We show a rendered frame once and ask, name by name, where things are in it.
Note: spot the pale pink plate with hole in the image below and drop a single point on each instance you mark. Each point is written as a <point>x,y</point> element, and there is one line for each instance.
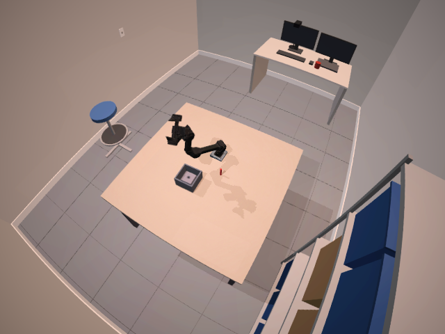
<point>188,178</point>

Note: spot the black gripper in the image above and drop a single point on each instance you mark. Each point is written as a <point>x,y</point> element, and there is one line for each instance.
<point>175,129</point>

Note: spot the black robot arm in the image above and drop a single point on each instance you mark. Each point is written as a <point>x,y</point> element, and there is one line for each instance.
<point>187,135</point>

